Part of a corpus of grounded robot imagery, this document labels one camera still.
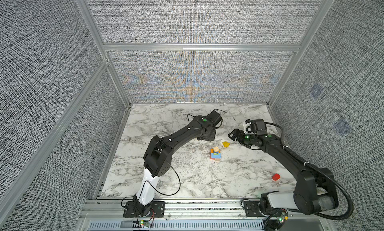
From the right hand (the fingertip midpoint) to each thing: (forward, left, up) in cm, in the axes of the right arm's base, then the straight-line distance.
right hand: (233, 136), depth 88 cm
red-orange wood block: (-9, +12, -10) cm, 18 cm away
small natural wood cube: (-6, +10, -5) cm, 12 cm away
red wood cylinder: (-20, -21, -9) cm, 31 cm away
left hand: (0, +14, -1) cm, 14 cm away
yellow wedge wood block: (+1, +2, -11) cm, 11 cm away
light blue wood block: (-8, +10, -9) cm, 15 cm away
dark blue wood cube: (-7, +11, -6) cm, 14 cm away
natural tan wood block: (-9, +9, -11) cm, 17 cm away
